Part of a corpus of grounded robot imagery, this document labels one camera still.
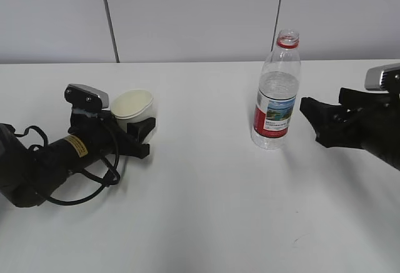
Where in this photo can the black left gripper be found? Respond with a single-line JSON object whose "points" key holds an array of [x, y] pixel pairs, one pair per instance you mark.
{"points": [[102, 133]]}

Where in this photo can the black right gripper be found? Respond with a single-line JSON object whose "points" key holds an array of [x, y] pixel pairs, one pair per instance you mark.
{"points": [[362, 120]]}

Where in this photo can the white paper cup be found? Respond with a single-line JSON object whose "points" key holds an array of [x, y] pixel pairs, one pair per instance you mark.
{"points": [[132, 107]]}

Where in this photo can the clear plastic water bottle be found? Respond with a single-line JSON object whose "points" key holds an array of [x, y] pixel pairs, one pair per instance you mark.
{"points": [[277, 90]]}

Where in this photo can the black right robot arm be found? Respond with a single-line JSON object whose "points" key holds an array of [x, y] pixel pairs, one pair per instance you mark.
{"points": [[381, 154]]}

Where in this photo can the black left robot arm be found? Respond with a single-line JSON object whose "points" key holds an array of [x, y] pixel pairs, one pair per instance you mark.
{"points": [[32, 168]]}

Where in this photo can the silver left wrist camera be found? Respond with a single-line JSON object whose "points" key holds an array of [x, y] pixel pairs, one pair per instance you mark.
{"points": [[86, 98]]}

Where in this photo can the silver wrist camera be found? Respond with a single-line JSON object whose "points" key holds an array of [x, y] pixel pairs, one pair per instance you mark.
{"points": [[86, 98], [383, 78]]}

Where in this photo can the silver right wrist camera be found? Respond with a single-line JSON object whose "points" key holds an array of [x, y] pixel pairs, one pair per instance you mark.
{"points": [[383, 78]]}

